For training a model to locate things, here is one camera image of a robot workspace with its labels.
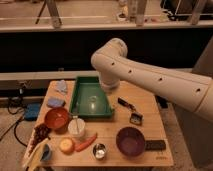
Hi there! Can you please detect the blue sponge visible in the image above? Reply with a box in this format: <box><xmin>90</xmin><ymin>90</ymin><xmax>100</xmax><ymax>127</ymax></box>
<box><xmin>47</xmin><ymin>97</ymin><xmax>65</xmax><ymax>108</ymax></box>

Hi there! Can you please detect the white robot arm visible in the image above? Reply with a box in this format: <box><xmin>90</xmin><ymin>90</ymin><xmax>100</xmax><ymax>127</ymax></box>
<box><xmin>91</xmin><ymin>38</ymin><xmax>213</xmax><ymax>122</ymax></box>

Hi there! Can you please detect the green plastic tray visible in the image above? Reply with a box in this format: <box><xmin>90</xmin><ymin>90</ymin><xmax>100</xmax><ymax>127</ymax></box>
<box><xmin>69</xmin><ymin>76</ymin><xmax>113</xmax><ymax>118</ymax></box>

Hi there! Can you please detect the wooden folding table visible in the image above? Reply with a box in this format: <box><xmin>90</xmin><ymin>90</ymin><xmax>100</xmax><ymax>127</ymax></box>
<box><xmin>42</xmin><ymin>82</ymin><xmax>174</xmax><ymax>167</ymax></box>

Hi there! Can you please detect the light blue cloth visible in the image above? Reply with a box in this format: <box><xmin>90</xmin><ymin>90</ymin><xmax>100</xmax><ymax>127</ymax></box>
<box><xmin>55</xmin><ymin>80</ymin><xmax>67</xmax><ymax>95</ymax></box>

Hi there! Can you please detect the white cup with spoon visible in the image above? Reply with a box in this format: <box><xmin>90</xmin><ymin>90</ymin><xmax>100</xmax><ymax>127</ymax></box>
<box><xmin>68</xmin><ymin>117</ymin><xmax>86</xmax><ymax>138</ymax></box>

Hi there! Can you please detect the red bowl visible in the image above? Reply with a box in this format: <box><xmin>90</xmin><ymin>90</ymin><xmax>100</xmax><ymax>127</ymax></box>
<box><xmin>44</xmin><ymin>107</ymin><xmax>69</xmax><ymax>130</ymax></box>

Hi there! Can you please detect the purple bowl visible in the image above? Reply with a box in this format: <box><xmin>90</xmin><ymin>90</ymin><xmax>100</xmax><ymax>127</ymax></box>
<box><xmin>116</xmin><ymin>127</ymin><xmax>146</xmax><ymax>157</ymax></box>

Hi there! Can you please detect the orange carrot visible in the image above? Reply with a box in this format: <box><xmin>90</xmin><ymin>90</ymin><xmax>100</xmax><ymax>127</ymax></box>
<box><xmin>75</xmin><ymin>133</ymin><xmax>98</xmax><ymax>152</ymax></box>

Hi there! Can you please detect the small metal cup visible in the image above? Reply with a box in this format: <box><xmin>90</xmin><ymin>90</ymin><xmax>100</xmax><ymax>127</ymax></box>
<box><xmin>93</xmin><ymin>143</ymin><xmax>107</xmax><ymax>160</ymax></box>

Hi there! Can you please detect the yellow apple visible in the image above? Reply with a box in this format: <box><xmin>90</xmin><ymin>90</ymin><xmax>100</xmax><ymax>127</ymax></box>
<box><xmin>59</xmin><ymin>138</ymin><xmax>74</xmax><ymax>154</ymax></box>

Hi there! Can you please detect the black rectangular block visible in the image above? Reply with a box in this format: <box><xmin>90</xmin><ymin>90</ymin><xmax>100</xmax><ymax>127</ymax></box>
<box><xmin>146</xmin><ymin>140</ymin><xmax>166</xmax><ymax>150</ymax></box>

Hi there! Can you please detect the blue power box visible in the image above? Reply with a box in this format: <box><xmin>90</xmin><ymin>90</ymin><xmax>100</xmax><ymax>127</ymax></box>
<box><xmin>24</xmin><ymin>103</ymin><xmax>41</xmax><ymax>121</ymax></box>

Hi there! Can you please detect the bunch of dark grapes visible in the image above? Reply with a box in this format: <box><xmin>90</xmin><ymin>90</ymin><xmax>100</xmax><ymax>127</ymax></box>
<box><xmin>29</xmin><ymin>123</ymin><xmax>51</xmax><ymax>153</ymax></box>

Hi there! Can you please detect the small blue bowl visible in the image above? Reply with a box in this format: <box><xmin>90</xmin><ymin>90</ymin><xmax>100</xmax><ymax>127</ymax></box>
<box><xmin>41</xmin><ymin>144</ymin><xmax>52</xmax><ymax>161</ymax></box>

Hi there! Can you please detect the yellow banana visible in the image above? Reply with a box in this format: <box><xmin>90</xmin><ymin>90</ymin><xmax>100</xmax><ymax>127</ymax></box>
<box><xmin>22</xmin><ymin>139</ymin><xmax>48</xmax><ymax>171</ymax></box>

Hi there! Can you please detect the black handled brush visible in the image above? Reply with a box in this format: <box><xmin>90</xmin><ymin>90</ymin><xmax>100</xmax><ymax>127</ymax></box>
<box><xmin>118</xmin><ymin>98</ymin><xmax>143</xmax><ymax>126</ymax></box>

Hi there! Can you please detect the black cable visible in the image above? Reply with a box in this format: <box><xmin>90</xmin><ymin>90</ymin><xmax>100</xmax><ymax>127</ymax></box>
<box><xmin>0</xmin><ymin>96</ymin><xmax>28</xmax><ymax>148</ymax></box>

